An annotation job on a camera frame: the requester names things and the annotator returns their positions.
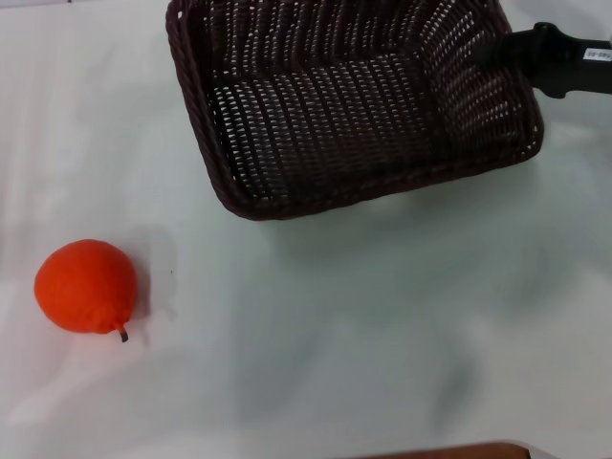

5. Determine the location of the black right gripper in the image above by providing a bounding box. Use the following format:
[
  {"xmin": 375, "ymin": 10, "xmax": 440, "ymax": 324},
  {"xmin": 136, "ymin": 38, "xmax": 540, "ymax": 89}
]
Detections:
[{"xmin": 470, "ymin": 21, "xmax": 612, "ymax": 99}]

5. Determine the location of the dark brown woven basket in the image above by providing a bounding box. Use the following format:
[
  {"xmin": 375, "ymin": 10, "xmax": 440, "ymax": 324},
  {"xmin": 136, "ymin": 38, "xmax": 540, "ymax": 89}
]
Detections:
[{"xmin": 164, "ymin": 0, "xmax": 545, "ymax": 222}]

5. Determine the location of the orange fruit with stem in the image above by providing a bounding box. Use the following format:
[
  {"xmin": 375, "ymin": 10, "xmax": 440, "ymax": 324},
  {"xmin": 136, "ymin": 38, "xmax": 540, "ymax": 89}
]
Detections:
[{"xmin": 33, "ymin": 238, "xmax": 140, "ymax": 344}]

